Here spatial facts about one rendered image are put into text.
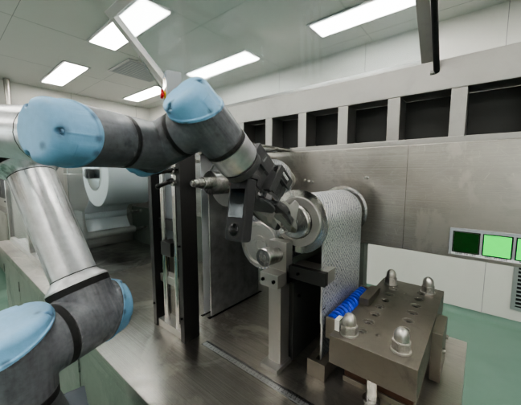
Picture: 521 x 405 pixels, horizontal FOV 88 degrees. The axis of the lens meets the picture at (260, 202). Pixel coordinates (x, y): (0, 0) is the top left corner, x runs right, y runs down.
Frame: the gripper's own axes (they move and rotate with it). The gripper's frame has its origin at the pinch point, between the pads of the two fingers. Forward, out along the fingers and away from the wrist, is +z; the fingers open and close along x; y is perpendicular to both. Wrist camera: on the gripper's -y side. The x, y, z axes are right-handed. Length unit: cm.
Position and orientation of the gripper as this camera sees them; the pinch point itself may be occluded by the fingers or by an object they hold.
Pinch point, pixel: (284, 230)
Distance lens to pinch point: 60.6
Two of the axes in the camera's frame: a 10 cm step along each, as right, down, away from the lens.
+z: 4.9, 5.8, 6.6
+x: -7.7, -0.7, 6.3
